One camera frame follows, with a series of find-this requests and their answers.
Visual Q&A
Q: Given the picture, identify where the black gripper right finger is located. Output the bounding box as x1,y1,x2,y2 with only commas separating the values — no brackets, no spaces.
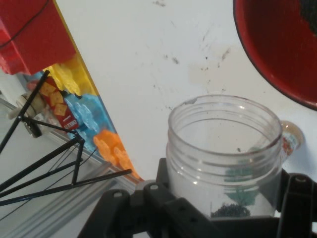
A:
276,169,317,238

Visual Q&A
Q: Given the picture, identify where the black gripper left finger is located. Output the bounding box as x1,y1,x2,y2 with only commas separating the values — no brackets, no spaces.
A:
78,157,214,238

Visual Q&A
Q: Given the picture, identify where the black seeds heap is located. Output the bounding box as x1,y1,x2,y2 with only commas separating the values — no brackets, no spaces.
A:
210,202,250,218
298,0,317,36

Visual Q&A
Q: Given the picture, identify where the tall clear plastic jar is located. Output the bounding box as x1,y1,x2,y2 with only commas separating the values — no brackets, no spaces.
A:
165,94,284,220

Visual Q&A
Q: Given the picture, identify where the green capped spice bottle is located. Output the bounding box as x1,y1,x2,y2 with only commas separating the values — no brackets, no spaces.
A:
224,120,305,207

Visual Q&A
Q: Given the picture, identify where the orange building block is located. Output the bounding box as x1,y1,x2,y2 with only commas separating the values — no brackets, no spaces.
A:
93,128,141,181

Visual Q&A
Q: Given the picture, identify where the black tripod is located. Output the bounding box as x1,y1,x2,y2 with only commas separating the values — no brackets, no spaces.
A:
0,69,133,207

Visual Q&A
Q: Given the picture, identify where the light blue building block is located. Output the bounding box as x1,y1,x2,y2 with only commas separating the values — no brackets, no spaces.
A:
63,93,117,152

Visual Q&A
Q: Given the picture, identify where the red cracker box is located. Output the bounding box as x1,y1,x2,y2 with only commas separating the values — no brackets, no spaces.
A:
39,75,80,132

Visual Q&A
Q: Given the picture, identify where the red bowl with black rim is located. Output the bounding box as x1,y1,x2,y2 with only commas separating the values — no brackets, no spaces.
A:
232,0,317,112

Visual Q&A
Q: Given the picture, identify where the clear jar with black lid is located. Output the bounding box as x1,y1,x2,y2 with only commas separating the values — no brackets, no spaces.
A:
23,117,44,139

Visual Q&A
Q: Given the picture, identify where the beige round container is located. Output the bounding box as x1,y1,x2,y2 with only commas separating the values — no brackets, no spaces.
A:
7,93,48,120

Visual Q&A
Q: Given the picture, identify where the large red building block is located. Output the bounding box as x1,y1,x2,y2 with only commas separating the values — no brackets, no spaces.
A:
0,0,78,76

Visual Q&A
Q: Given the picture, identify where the thin black cord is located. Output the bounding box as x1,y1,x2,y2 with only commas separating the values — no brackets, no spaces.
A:
0,0,51,48

